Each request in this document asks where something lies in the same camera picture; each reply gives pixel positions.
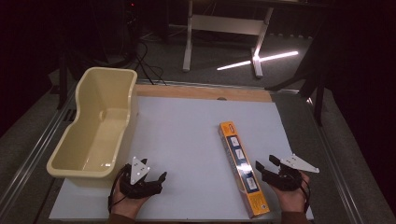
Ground metal rail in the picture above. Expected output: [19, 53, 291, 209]
[0, 83, 78, 218]
[305, 96, 363, 224]

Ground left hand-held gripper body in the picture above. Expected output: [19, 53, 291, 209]
[119, 156, 164, 200]

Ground white metal table frame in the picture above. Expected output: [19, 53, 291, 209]
[182, 0, 276, 79]

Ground black stand legs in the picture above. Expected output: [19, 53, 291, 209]
[265, 36, 331, 127]

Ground black stand leg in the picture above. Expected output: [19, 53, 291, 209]
[56, 50, 69, 110]

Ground person's left hand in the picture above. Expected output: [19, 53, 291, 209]
[109, 174, 151, 220]

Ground white table sheet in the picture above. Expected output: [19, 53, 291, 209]
[49, 95, 315, 222]

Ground black floor cables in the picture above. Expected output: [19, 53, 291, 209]
[122, 38, 168, 86]

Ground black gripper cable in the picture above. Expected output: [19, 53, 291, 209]
[107, 163, 132, 215]
[299, 175, 312, 215]

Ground long orange box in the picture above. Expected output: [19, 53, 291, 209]
[217, 120, 272, 219]

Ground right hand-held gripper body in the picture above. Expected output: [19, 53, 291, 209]
[261, 153, 321, 192]

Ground person's right hand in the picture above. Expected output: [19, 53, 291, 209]
[270, 172, 311, 215]

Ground cream plastic tub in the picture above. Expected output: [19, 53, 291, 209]
[46, 66, 139, 189]

